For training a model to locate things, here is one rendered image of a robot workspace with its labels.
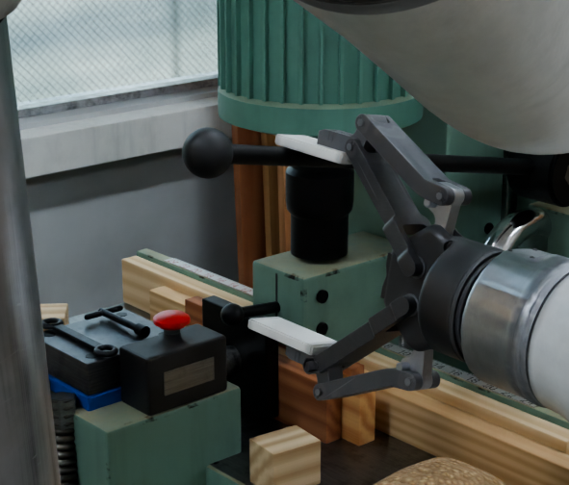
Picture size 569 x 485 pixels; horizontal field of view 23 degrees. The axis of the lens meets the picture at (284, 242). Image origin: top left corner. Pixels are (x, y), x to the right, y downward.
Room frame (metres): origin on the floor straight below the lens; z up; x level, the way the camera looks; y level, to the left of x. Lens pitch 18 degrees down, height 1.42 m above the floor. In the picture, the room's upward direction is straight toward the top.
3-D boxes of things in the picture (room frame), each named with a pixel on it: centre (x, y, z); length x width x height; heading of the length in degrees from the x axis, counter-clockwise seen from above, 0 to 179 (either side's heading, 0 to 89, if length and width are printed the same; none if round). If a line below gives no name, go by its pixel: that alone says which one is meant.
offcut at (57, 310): (1.30, 0.24, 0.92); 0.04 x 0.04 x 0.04; 4
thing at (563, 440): (1.22, -0.03, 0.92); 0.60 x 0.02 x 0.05; 41
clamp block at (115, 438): (1.08, 0.13, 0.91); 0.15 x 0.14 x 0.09; 41
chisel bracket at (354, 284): (1.20, -0.05, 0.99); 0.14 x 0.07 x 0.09; 131
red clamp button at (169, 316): (1.07, 0.09, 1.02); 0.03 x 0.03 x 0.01
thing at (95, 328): (1.07, 0.13, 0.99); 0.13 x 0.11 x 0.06; 41
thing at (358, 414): (1.16, 0.00, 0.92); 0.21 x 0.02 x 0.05; 41
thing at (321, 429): (1.15, 0.01, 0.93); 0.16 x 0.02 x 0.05; 41
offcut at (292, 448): (1.01, 0.00, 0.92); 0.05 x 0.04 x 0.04; 124
